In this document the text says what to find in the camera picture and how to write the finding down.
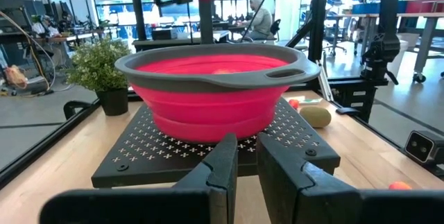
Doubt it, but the black perforated metal riser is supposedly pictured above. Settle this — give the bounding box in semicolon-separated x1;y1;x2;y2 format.
90;96;342;189

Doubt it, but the green plant in black pot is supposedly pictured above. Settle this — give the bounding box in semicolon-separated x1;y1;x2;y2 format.
65;37;133;117

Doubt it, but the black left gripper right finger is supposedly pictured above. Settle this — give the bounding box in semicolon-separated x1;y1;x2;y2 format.
256;132;361;224

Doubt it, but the red collapsible bowl grey rim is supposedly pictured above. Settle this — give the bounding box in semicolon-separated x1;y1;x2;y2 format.
114;42;322;144

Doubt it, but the brown green kiwi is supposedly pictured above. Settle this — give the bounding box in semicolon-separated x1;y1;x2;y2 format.
298;105;332;129

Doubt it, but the person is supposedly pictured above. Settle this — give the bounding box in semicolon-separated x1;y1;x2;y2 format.
242;0;274;42

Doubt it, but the grey camera box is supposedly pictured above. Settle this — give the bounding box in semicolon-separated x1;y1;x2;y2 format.
403;130;444;166

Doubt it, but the grey wheeled work table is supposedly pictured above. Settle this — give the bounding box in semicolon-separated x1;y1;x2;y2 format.
325;11;444;83

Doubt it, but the orange red mango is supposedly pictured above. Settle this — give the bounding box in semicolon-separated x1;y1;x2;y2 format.
212;67;242;76

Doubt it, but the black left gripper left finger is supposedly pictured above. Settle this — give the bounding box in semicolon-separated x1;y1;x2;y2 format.
173;132;239;224

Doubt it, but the black office chair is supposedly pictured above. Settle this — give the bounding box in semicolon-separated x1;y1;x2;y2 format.
269;18;282;43

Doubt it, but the black aluminium table frame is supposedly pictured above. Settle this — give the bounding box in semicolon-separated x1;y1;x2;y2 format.
0;0;444;190

